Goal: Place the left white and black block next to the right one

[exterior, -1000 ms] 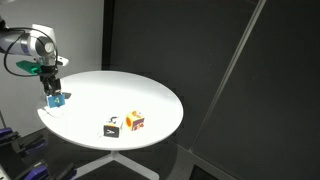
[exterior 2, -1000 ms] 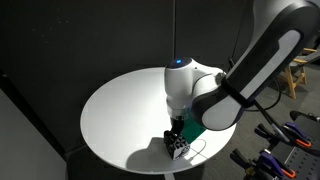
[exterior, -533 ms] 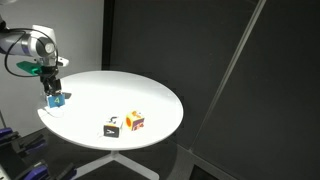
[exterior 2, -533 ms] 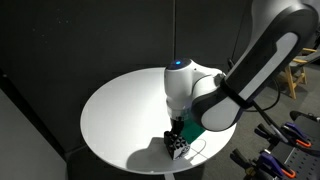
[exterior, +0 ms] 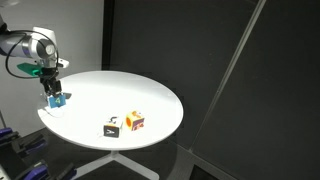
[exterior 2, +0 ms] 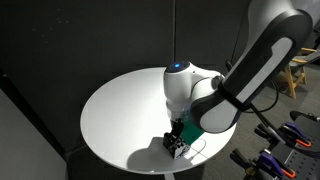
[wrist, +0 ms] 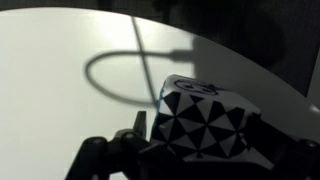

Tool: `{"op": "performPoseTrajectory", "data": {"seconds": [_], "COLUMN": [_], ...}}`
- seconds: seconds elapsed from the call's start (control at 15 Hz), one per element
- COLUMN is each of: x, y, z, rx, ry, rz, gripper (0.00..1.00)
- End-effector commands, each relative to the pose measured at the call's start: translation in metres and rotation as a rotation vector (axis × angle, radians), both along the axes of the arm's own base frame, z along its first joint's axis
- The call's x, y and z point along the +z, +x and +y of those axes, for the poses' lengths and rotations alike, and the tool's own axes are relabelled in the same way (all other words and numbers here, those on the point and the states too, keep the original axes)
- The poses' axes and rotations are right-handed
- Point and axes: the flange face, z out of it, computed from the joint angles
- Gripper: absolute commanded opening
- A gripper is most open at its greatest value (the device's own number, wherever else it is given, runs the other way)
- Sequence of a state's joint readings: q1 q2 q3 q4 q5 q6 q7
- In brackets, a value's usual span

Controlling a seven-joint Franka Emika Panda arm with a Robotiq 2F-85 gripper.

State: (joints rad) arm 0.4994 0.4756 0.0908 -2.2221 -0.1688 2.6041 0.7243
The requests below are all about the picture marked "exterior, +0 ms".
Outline white table base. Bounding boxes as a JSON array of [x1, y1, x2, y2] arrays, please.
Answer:
[[71, 150, 160, 180]]

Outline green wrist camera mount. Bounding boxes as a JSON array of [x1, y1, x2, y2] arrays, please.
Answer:
[[17, 62, 44, 77]]

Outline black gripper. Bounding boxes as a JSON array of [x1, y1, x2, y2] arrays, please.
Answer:
[[39, 66, 63, 98]]

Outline black white green checkered block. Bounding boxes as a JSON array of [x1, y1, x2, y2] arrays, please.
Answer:
[[103, 115, 124, 138]]

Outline purple black spring clamp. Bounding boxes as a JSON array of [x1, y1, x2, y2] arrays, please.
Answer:
[[0, 127, 48, 158], [14, 159, 78, 180]]

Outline orange soft block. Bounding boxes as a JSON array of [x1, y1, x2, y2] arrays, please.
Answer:
[[125, 110, 146, 132]]

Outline black white triangle pattern block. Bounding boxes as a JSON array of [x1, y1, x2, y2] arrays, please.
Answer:
[[46, 94, 67, 110]]

